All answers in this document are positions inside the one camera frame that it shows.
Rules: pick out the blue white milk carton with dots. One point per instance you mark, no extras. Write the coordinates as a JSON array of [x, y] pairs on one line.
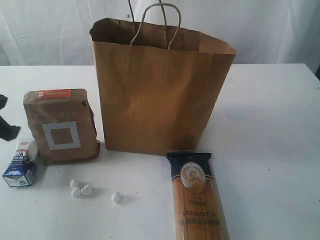
[[22, 168]]

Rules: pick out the brown kraft pouch orange label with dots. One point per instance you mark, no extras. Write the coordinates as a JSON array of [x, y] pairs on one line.
[[62, 123]]

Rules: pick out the brown paper shopping bag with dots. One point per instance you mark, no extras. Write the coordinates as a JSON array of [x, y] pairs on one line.
[[158, 84]]

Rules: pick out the white pebble candy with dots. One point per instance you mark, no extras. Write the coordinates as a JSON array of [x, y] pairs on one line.
[[74, 183], [76, 192], [87, 190], [116, 197]]

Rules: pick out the spaghetti packet dark blue top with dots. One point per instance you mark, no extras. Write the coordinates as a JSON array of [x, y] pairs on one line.
[[197, 206]]

